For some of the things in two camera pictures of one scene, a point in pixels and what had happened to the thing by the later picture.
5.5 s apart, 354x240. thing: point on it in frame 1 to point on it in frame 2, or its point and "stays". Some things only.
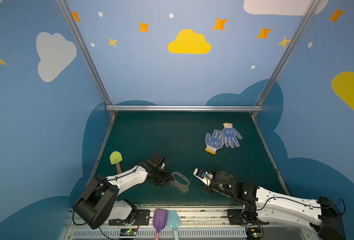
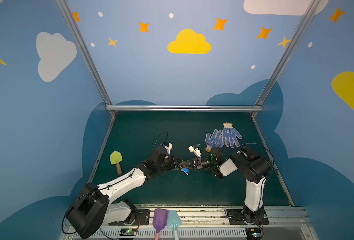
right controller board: (254, 233) stays
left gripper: (167, 177) to (171, 161)
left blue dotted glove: (214, 142) stays
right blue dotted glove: (229, 135) stays
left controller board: (128, 232) stays
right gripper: (211, 182) to (199, 162)
